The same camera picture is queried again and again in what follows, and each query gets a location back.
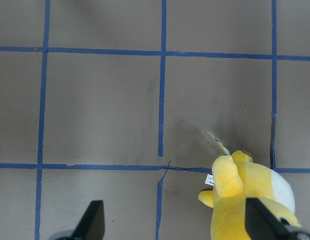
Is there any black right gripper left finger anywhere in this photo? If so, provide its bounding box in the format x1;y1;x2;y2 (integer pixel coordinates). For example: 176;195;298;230
72;200;105;240

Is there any yellow plush toy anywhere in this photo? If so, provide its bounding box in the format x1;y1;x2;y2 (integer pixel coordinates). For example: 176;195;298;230
198;139;301;240

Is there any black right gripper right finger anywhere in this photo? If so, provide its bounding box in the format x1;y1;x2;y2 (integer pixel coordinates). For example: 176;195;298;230
245;198;310;240

